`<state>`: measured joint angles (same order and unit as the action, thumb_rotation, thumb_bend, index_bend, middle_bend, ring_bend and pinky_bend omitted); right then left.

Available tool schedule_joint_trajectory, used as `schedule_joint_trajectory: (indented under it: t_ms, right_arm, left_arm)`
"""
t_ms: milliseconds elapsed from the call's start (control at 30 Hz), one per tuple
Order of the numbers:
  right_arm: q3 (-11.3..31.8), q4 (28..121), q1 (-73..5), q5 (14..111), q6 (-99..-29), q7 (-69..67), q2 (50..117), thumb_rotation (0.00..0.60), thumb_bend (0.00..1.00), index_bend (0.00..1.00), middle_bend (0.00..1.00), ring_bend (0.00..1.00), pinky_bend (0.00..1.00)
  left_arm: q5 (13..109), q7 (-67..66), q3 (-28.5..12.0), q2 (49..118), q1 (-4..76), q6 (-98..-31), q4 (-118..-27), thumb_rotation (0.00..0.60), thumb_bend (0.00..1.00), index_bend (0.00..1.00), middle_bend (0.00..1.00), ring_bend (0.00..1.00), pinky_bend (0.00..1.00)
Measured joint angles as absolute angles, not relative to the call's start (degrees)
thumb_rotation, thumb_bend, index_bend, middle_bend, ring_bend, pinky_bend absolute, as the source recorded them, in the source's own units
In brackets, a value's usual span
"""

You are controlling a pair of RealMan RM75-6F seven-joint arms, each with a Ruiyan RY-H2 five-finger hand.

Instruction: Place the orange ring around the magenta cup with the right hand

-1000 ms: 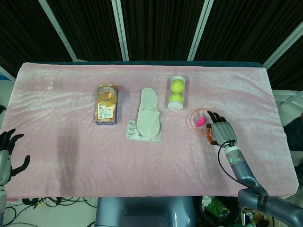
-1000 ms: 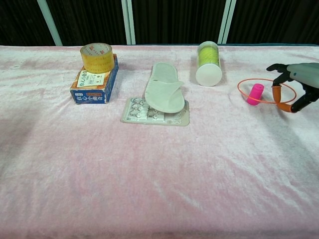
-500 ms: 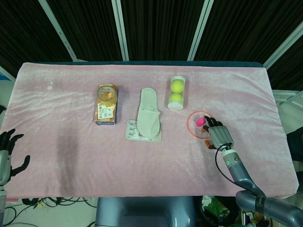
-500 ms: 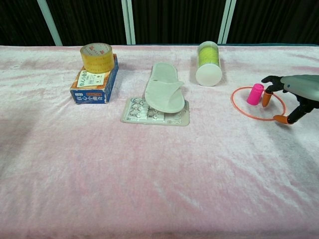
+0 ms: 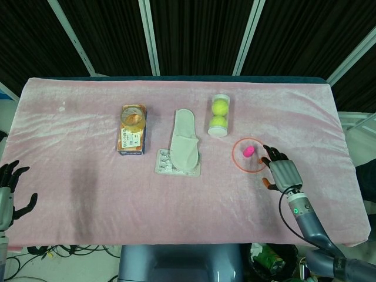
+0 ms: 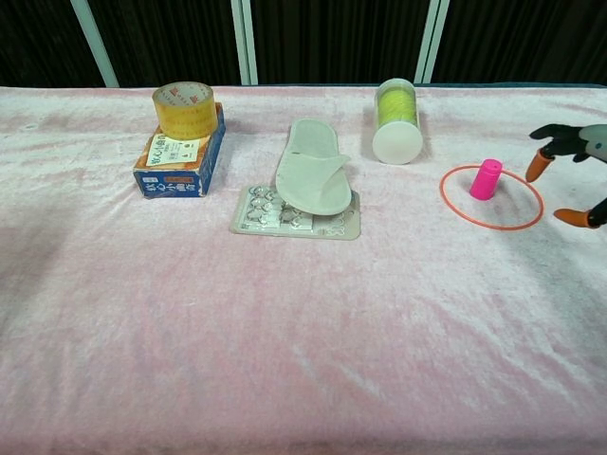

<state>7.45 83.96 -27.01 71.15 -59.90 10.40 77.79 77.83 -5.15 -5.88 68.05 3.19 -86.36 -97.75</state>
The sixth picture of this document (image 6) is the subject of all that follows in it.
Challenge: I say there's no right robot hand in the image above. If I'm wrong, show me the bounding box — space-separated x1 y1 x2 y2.
524 123 607 230

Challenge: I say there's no thin orange ring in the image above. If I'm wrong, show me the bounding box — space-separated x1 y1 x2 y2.
439 163 545 232

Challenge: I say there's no pink small cap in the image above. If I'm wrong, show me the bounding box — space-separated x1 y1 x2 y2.
469 158 504 201

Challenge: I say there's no clear tennis ball tube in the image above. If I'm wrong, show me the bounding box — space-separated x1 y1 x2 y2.
371 79 424 166

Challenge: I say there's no yellow-green tennis ball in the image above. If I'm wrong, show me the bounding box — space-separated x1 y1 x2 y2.
377 106 419 129
377 89 418 109

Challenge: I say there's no white disposable slipper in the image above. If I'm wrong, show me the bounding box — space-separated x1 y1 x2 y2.
275 118 353 215

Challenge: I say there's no grey blister pack card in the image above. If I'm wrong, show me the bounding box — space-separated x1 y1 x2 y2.
230 184 361 242

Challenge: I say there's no pink velvet table cloth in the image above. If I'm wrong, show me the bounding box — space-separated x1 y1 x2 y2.
0 84 607 455

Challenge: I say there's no clear yellow tape roll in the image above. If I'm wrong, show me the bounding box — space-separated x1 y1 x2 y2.
151 81 218 140

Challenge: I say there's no blue orange cardboard box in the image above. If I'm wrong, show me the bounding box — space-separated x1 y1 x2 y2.
133 101 227 199

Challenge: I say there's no white partition post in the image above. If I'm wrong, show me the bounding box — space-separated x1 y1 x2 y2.
230 0 260 86
70 0 120 88
414 0 451 84

